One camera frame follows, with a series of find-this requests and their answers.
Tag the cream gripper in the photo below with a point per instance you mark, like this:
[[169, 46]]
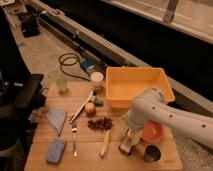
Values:
[[134, 136]]

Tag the black white board eraser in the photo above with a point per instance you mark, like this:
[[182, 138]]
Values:
[[126, 145]]

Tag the red bowl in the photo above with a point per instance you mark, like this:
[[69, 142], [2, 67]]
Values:
[[152, 132]]

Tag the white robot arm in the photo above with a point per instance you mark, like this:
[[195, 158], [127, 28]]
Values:
[[149, 106]]

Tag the small metal cup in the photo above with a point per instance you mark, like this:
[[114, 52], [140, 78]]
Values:
[[152, 153]]

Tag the bunch of dark grapes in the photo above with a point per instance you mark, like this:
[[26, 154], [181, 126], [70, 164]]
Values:
[[100, 124]]

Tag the small green object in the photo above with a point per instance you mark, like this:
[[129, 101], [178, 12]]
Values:
[[97, 102]]

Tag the yellow onion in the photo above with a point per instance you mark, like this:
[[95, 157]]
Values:
[[90, 108]]

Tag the yellow plastic bin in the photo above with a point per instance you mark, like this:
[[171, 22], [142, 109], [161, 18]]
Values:
[[124, 83]]

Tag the silver fork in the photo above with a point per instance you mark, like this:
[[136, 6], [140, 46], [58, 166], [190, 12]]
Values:
[[74, 131]]

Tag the white cylindrical container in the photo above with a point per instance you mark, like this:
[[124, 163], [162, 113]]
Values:
[[97, 80]]

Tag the blue sponge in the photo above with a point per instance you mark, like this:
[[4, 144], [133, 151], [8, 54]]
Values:
[[55, 151]]

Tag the grey folded cloth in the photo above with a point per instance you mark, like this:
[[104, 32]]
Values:
[[56, 118]]

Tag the blue power device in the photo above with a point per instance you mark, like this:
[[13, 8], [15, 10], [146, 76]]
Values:
[[88, 66]]

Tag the green plastic cup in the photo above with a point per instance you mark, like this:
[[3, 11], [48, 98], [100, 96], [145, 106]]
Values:
[[62, 85]]

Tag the black side stand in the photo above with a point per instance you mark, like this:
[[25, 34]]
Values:
[[18, 98]]

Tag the black box on floor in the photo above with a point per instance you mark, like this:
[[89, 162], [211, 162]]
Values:
[[29, 25]]

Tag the white handled knife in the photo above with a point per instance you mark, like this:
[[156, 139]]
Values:
[[78, 111]]

